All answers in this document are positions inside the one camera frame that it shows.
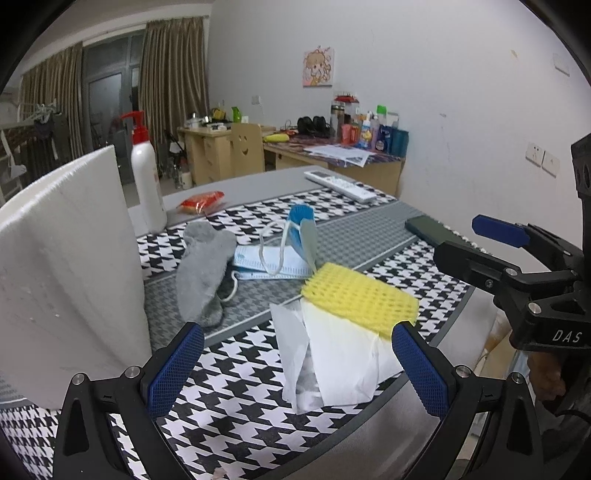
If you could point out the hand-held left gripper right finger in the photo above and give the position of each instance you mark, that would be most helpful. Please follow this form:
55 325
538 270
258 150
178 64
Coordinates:
425 374

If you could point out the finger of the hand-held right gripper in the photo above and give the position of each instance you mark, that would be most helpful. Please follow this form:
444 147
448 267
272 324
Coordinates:
501 228
466 265

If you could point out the houndstooth table mat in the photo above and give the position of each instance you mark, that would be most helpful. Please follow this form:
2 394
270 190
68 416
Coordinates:
240 415

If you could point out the person's right hand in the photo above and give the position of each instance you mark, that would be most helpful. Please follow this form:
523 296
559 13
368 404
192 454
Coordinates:
545 376

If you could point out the blue white packet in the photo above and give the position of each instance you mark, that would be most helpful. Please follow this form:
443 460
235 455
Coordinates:
300 230

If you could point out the brown curtain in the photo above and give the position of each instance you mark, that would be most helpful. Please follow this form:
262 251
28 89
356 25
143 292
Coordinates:
175 92
55 92

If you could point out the white foam box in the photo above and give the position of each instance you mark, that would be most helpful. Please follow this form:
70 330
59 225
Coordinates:
69 277

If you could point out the blue face mask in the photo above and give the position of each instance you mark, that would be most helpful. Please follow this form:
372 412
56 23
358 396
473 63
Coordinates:
251 261

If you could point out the cartoon wall poster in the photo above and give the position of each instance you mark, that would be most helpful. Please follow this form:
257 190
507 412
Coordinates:
317 67

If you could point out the white pump bottle red cap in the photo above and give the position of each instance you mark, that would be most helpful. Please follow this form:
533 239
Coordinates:
147 184

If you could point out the wooden desk patterned cover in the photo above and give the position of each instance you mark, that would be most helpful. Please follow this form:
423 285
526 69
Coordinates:
383 173

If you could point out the grey sock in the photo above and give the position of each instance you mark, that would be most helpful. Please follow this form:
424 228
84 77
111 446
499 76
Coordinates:
203 272

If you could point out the white wall switch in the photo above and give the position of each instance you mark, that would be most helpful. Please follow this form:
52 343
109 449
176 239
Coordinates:
562 63

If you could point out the hanging dark clothes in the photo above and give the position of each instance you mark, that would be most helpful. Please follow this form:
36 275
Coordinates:
46 127

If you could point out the white tissue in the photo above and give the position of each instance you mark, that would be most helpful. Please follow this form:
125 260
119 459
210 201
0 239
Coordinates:
341 364

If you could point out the wooden chair smiley cutout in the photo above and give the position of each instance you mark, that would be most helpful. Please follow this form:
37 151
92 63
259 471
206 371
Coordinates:
247 152

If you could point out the yellow sponge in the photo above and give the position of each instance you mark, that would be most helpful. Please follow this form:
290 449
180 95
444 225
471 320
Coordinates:
355 295

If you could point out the glass balcony door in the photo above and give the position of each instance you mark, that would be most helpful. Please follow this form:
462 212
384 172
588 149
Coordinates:
108 87

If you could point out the white remote control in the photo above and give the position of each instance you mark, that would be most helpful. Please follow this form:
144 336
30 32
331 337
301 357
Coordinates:
339 183

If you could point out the yellow pouch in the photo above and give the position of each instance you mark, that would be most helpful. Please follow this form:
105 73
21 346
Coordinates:
275 137

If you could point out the white printed papers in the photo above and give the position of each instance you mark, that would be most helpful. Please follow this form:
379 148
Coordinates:
337 154

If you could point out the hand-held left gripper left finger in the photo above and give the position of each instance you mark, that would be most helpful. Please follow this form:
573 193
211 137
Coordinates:
178 369

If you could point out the red snack packet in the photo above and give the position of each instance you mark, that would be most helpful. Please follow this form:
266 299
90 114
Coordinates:
201 201

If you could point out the black folding cart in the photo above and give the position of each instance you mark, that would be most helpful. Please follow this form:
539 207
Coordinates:
173 157

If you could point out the dark phone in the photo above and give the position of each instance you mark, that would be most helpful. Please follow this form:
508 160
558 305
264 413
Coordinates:
427 227

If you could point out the black headphones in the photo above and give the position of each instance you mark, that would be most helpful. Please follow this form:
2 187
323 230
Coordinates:
314 127

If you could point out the wooden desk with drawers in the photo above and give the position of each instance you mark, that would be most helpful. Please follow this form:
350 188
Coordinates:
207 154

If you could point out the group of toiletry bottles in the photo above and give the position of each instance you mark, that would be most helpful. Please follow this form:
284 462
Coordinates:
374 134

